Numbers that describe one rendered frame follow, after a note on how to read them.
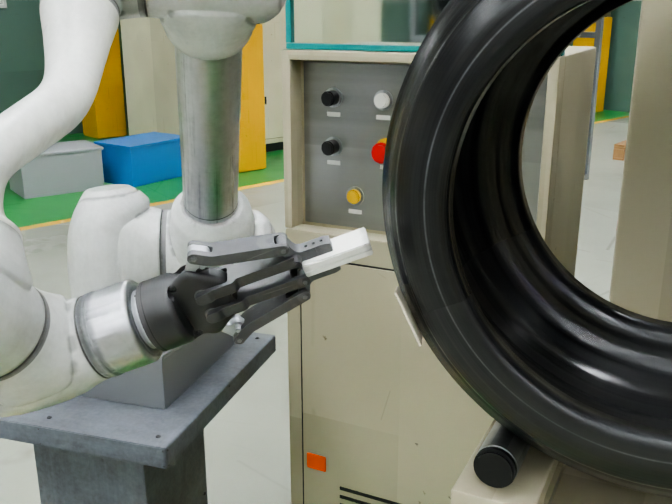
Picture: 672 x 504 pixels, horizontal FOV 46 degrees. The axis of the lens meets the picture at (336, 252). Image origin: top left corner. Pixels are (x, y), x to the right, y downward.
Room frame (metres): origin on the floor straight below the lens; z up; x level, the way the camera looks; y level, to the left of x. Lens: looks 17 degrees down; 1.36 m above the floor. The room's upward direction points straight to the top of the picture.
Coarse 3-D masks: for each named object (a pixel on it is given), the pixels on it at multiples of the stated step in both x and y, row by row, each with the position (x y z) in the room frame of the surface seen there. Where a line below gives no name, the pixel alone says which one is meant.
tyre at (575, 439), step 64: (512, 0) 0.70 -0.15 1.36; (576, 0) 0.68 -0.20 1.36; (448, 64) 0.73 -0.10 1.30; (512, 64) 0.97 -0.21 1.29; (448, 128) 0.72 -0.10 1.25; (512, 128) 0.98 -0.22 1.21; (384, 192) 0.79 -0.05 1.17; (448, 192) 0.73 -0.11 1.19; (512, 192) 0.97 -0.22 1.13; (448, 256) 0.72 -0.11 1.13; (512, 256) 0.97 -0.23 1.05; (448, 320) 0.72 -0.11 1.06; (512, 320) 0.92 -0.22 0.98; (576, 320) 0.93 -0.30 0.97; (640, 320) 0.91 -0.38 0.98; (512, 384) 0.69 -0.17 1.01; (576, 384) 0.85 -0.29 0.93; (640, 384) 0.87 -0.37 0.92; (576, 448) 0.67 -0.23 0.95; (640, 448) 0.64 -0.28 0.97
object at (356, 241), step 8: (352, 232) 0.76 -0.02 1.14; (360, 232) 0.76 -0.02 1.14; (336, 240) 0.76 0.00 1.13; (344, 240) 0.76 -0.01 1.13; (352, 240) 0.75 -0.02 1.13; (360, 240) 0.75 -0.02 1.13; (368, 240) 0.75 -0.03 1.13; (336, 248) 0.75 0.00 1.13; (344, 248) 0.74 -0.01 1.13; (352, 248) 0.74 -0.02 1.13; (360, 248) 0.74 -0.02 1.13; (368, 248) 0.74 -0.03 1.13; (320, 256) 0.74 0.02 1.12; (328, 256) 0.74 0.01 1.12; (336, 256) 0.74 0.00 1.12; (344, 256) 0.74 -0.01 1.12; (304, 264) 0.74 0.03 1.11; (312, 264) 0.74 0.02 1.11; (320, 264) 0.74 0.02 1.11
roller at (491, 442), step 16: (496, 432) 0.75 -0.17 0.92; (480, 448) 0.73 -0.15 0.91; (496, 448) 0.71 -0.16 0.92; (512, 448) 0.72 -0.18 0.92; (528, 448) 0.75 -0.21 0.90; (480, 464) 0.71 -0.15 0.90; (496, 464) 0.71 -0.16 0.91; (512, 464) 0.70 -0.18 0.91; (496, 480) 0.71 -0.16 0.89; (512, 480) 0.70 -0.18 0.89
